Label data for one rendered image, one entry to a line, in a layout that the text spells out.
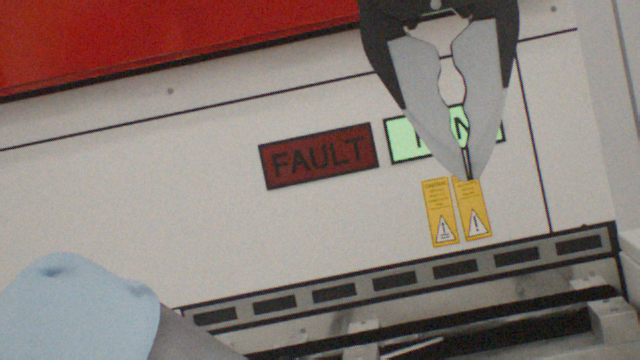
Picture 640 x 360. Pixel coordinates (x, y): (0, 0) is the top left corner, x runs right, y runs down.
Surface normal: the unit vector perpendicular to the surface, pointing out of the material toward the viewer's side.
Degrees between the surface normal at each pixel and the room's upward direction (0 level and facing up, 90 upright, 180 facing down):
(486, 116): 90
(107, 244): 90
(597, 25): 90
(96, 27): 90
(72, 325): 50
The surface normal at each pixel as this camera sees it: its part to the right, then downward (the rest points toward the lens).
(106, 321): 0.40, -0.78
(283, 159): -0.07, 0.07
